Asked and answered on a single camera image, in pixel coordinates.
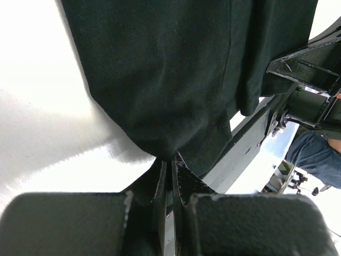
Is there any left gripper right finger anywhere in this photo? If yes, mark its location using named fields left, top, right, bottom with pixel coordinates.
left=172, top=152, right=216, bottom=255

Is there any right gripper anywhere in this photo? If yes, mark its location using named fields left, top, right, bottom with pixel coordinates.
left=266, top=40, right=340, bottom=139

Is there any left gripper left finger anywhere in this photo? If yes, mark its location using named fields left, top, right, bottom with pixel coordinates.
left=121, top=159, right=167, bottom=255

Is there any black daisy print t-shirt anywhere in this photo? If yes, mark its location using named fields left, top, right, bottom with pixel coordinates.
left=62, top=1, right=317, bottom=176

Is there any person in blue jeans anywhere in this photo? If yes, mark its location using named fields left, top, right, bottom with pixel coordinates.
left=285, top=130, right=340, bottom=189

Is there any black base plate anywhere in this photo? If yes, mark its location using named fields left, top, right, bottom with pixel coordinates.
left=203, top=95, right=284, bottom=194

